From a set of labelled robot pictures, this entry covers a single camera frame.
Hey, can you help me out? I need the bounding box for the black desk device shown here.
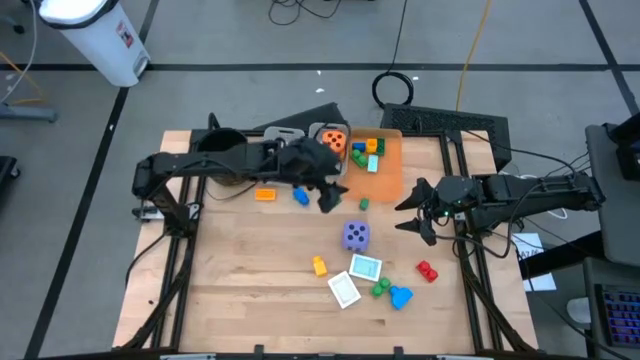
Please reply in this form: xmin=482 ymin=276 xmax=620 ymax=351
xmin=602 ymin=112 xmax=640 ymax=182

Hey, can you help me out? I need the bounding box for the grey white card deck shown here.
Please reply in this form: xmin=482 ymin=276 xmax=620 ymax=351
xmin=327 ymin=270 xmax=363 ymax=310

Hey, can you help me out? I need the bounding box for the yellow hanging cable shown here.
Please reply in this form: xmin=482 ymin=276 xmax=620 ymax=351
xmin=454 ymin=0 xmax=494 ymax=113

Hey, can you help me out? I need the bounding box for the red two-stud brick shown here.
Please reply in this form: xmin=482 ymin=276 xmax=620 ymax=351
xmin=415 ymin=260 xmax=440 ymax=284

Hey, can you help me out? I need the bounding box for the white trash can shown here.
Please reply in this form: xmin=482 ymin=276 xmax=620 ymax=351
xmin=38 ymin=0 xmax=153 ymax=89

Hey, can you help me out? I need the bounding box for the black hanging cable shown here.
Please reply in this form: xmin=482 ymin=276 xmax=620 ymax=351
xmin=370 ymin=0 xmax=416 ymax=109

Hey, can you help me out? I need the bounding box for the black pumpkin face bucket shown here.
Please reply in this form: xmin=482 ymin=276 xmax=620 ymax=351
xmin=196 ymin=127 xmax=259 ymax=202

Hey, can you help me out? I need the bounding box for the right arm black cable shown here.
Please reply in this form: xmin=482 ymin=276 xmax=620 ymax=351
xmin=433 ymin=197 xmax=531 ymax=261

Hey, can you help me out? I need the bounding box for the grey stand base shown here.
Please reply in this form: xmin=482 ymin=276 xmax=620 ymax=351
xmin=0 ymin=101 xmax=58 ymax=124

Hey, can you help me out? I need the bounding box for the backlit keyboard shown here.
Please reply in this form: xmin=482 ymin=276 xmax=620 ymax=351
xmin=593 ymin=282 xmax=640 ymax=349

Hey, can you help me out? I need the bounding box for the orange plastic bin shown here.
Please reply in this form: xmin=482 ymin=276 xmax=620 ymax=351
xmin=343 ymin=127 xmax=405 ymax=204

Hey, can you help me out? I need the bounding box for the purple foam die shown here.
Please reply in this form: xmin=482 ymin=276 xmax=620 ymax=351
xmin=341 ymin=220 xmax=372 ymax=253

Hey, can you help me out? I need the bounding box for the orange foam die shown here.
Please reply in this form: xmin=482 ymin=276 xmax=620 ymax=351
xmin=322 ymin=129 xmax=348 ymax=154

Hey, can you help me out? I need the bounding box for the grey plastic bin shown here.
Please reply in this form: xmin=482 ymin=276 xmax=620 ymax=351
xmin=263 ymin=125 xmax=307 ymax=151
xmin=308 ymin=121 xmax=351 ymax=177

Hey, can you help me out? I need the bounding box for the white computer mouse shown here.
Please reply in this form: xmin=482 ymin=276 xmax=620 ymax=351
xmin=566 ymin=296 xmax=594 ymax=326

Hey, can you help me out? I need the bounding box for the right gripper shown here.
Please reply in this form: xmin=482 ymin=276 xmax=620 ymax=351
xmin=394 ymin=174 xmax=484 ymax=247

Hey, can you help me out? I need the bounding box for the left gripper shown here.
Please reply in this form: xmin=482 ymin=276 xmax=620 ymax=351
xmin=277 ymin=135 xmax=350 ymax=215

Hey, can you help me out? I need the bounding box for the white paper sheet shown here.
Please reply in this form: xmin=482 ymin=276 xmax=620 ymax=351
xmin=511 ymin=231 xmax=558 ymax=293

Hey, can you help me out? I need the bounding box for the black chair base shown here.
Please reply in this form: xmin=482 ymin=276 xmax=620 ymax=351
xmin=0 ymin=155 xmax=22 ymax=182

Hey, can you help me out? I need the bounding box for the black perforated panel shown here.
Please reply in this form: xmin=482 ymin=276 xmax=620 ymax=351
xmin=380 ymin=102 xmax=513 ymax=172

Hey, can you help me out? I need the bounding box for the big blue brick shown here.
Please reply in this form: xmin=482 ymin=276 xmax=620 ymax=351
xmin=388 ymin=285 xmax=415 ymax=311

